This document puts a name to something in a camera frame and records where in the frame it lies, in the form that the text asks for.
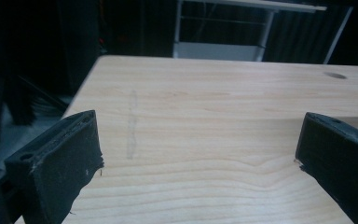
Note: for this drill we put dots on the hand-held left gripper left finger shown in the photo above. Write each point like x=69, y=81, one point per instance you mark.
x=59, y=161

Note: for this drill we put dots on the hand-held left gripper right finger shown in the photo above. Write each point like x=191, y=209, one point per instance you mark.
x=338, y=155

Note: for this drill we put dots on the black tripod stand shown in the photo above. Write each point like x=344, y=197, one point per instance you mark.
x=21, y=105

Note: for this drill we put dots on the dark curtain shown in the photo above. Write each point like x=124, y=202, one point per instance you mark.
x=298, y=37

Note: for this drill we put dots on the white metal desk frame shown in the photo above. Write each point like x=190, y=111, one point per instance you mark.
x=217, y=51

